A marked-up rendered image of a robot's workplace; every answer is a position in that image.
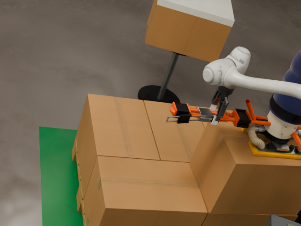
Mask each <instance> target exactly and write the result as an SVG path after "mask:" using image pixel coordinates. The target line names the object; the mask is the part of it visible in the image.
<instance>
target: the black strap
mask: <svg viewBox="0 0 301 226"><path fill-rule="evenodd" d="M273 95H274V94H273ZM273 95H272V97H271V99H270V106H271V108H272V109H273V110H274V111H275V112H276V113H277V114H278V115H279V116H281V117H282V118H284V119H286V120H289V121H291V122H294V123H300V124H301V116H298V115H294V114H291V113H289V112H287V111H285V110H284V109H282V108H281V107H280V106H279V105H278V104H277V103H276V102H275V100H274V98H273Z"/></svg>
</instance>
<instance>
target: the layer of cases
mask: <svg viewBox="0 0 301 226"><path fill-rule="evenodd" d="M171 105H172V104H171V103H163V102H155V101H147V100H144V101H143V100H137V99H129V98H121V97H113V96H103V95H95V94H87V97H86V101H85V105H84V109H83V112H82V117H81V120H80V124H79V127H78V131H77V135H76V142H77V153H78V161H79V169H80V177H81V185H82V196H83V203H84V212H85V220H86V226H268V218H269V216H270V215H271V214H209V211H208V209H207V206H206V204H205V201H204V199H203V196H202V194H201V192H200V189H199V187H198V184H197V182H196V179H195V177H194V174H193V172H192V170H191V167H190V165H189V162H190V160H191V158H192V156H193V154H194V151H195V149H196V147H197V145H198V143H199V140H200V138H201V136H202V134H203V132H204V130H205V128H206V125H207V123H208V122H200V121H189V123H181V124H178V123H177V122H167V123H166V120H167V117H168V116H172V113H171V112H170V108H171Z"/></svg>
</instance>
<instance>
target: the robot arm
mask: <svg viewBox="0 0 301 226"><path fill-rule="evenodd" d="M250 58H251V53H250V52H249V50H248V49H246V48H244V47H236V48H235V49H234V50H233V51H232V52H231V53H230V55H228V56H227V57H226V58H224V59H218V60H215V61H213V62H211V63H209V64H208V65H207V66H206V67H205V68H204V71H203V79H204V81H205V82H206V83H208V84H210V85H217V86H219V87H217V89H216V92H215V93H214V95H213V97H212V99H211V101H212V103H211V104H212V105H211V107H210V110H211V111H215V109H216V107H217V105H218V102H219V107H218V111H217V114H215V116H214V118H213V121H212V123H211V125H215V126H216V125H217V123H218V121H219V118H220V117H223V116H224V113H225V111H226V108H227V106H228V104H229V101H227V99H228V96H229V95H231V94H232V92H233V90H234V89H235V88H236V87H237V86H239V87H243V88H248V89H252V90H258V91H265V92H271V93H276V94H282V95H287V96H292V97H295V98H298V99H300V100H301V84H297V83H291V82H285V81H277V80H270V79H262V78H253V77H249V76H245V75H244V74H245V72H246V70H247V68H248V66H249V62H250Z"/></svg>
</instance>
